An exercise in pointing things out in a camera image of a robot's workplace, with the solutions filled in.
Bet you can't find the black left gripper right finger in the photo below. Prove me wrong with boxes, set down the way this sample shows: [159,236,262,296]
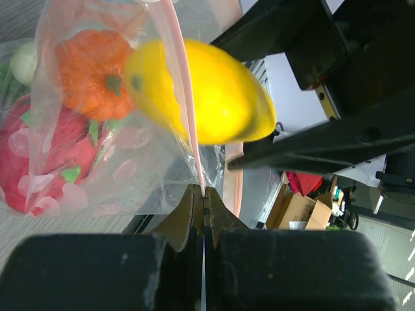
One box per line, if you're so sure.
[204,188,397,310]

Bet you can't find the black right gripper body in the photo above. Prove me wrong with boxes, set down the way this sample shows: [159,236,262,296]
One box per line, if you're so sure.
[320,1,414,119]

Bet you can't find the beige toy potato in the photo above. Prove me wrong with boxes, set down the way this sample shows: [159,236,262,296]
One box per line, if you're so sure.
[9,41,38,87]

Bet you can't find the cardboard box in background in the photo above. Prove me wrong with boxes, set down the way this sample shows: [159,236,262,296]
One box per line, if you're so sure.
[265,193,332,230]

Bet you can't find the pink toy dragon fruit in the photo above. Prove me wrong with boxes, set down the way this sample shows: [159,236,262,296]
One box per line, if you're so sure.
[1,95,109,216]

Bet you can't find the yellow toy mango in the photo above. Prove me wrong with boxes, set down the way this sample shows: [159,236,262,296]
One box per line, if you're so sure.
[124,39,277,145]

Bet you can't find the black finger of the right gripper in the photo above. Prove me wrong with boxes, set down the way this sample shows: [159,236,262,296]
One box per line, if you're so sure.
[212,0,347,91]
[228,87,414,174]

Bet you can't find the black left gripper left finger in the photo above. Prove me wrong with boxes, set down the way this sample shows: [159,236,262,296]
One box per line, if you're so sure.
[1,185,203,310]

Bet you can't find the clear pink-dotted zip bag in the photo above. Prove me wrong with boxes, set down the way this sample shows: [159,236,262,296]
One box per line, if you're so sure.
[1,1,234,217]

